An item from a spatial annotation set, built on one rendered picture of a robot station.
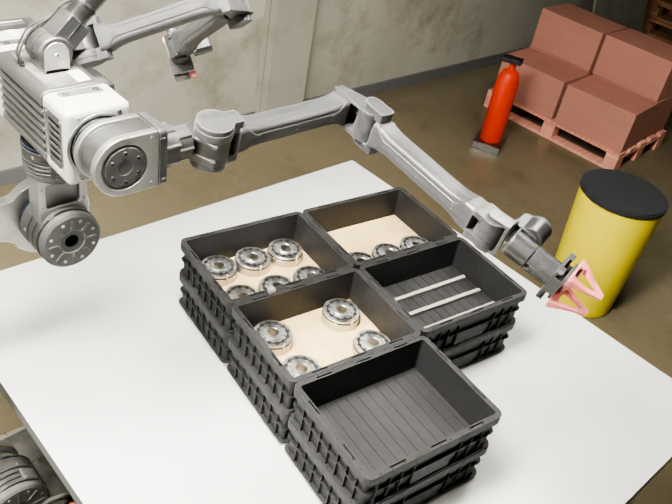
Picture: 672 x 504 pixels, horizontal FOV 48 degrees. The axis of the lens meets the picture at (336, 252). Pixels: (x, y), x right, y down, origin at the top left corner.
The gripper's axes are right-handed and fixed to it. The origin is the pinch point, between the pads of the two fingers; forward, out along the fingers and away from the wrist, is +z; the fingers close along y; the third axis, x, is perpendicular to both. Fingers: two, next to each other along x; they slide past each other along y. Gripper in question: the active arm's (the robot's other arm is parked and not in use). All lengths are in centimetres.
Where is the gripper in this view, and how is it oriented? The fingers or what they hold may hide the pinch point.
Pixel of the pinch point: (590, 303)
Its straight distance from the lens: 156.5
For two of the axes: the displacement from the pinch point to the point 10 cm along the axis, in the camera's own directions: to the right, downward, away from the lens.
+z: 7.5, 6.2, -2.1
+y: -2.1, 5.3, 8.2
